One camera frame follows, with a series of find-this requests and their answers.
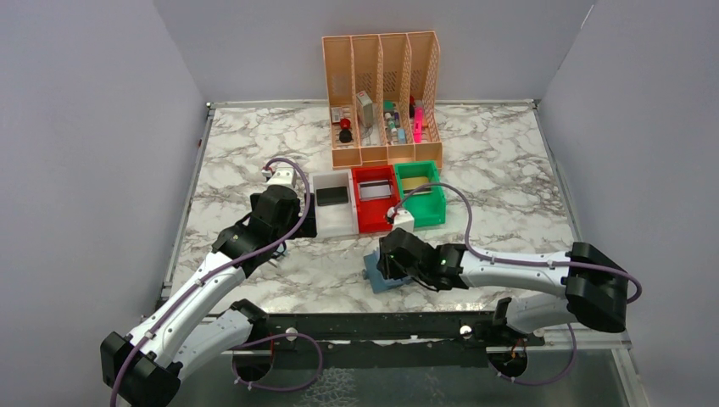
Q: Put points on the red black stamp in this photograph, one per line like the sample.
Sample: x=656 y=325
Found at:
x=345 y=134

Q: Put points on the light blue stapler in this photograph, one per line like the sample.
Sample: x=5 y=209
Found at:
x=280 y=253

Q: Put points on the white box in organizer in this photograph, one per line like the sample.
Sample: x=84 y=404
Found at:
x=365 y=109

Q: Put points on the red plastic bin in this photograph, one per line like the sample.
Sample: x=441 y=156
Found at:
x=371 y=215

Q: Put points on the gold VIP card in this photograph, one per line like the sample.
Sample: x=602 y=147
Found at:
x=410 y=184

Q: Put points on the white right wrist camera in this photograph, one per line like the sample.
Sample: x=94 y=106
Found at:
x=400 y=218

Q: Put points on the translucent white plastic bin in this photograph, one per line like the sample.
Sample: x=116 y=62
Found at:
x=338 y=220

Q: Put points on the blue leather card holder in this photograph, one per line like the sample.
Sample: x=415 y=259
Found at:
x=380 y=284

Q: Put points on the small bottles in organizer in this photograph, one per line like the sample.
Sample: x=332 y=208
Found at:
x=393 y=123

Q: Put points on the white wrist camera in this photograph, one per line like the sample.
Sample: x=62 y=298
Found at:
x=400 y=218
x=283 y=177

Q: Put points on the green plastic bin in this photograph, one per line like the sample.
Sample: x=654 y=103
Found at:
x=427 y=205

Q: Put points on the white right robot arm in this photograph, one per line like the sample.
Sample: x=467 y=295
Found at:
x=582 y=285

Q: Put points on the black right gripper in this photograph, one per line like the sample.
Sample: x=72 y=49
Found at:
x=386 y=264

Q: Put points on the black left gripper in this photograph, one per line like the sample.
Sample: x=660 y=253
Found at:
x=309 y=229

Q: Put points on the pink highlighter marker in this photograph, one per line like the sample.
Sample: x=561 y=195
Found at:
x=418 y=124

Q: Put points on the black card in white bin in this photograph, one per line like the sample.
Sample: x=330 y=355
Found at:
x=331 y=196

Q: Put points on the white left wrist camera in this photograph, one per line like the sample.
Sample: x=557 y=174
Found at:
x=283 y=177

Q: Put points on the orange file organizer rack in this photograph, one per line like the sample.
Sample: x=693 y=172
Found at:
x=400 y=67

